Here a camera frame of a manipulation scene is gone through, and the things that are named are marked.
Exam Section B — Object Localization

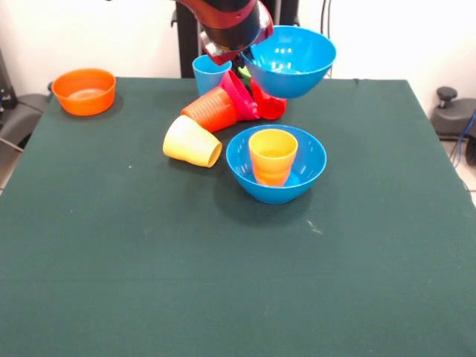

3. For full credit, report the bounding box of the black hanging cable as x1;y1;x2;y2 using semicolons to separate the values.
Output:
320;0;338;80

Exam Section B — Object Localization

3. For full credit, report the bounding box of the yellow cup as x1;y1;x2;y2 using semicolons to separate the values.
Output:
162;115;223;169

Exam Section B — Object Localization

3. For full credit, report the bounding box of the large blue bowl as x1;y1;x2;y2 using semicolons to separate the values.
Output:
240;25;338;100
225;124;328;205

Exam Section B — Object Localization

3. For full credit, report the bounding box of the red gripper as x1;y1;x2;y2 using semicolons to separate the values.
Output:
199;1;276;80

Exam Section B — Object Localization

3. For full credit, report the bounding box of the blue cup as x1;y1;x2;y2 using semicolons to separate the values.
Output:
191;54;233;97

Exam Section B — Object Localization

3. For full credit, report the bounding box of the grey pedestal foot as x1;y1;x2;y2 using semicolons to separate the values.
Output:
431;86;476;141
0;80;60;149

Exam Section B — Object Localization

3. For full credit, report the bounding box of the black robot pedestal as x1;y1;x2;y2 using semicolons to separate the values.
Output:
170;0;303;80

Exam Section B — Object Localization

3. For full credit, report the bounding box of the orange bowl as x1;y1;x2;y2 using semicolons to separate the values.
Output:
51;68;117;117

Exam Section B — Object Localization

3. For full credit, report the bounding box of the light orange cup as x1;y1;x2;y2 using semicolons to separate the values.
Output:
248;129;299;187

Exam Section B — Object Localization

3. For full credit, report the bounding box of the pink bowl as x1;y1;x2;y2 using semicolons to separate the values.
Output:
219;69;260;122

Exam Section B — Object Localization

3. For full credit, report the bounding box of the red cup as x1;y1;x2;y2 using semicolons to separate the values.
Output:
249;80;287;120

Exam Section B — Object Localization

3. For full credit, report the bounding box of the dark green tablecloth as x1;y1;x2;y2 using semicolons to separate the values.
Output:
0;76;476;357

